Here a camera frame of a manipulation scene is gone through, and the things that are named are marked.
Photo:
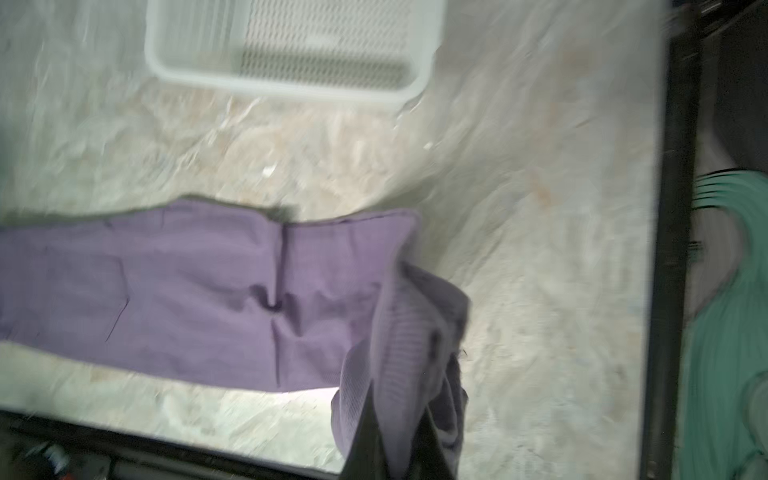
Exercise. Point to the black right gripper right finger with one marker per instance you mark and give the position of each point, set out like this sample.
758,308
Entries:
428,461

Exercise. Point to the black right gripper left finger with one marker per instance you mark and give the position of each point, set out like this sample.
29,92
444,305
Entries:
366,459

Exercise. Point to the purple long pants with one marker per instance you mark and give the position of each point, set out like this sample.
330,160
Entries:
223,296

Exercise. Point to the white perforated plastic basket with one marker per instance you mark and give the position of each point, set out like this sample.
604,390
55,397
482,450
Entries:
373,53

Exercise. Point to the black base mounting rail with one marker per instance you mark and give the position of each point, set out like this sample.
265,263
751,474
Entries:
36,447

